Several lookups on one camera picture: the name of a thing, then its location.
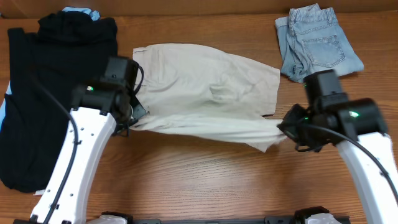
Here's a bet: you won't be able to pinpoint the beige cotton shorts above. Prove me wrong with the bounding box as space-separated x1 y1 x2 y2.
132 44 285 151

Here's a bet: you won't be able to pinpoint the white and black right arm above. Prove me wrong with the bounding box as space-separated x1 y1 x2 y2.
277 94 397 223

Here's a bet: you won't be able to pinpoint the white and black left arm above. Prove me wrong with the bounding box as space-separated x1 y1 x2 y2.
27 81 146 224

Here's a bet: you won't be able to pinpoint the black garment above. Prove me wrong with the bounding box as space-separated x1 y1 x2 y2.
1 11 118 193

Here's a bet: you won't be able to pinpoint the light blue denim shorts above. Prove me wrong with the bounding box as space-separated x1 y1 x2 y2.
275 3 364 83

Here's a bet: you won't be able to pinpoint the light blue garment underneath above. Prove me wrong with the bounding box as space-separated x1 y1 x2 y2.
1 7 101 122

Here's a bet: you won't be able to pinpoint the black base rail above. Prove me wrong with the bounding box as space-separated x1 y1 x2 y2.
130 215 351 224

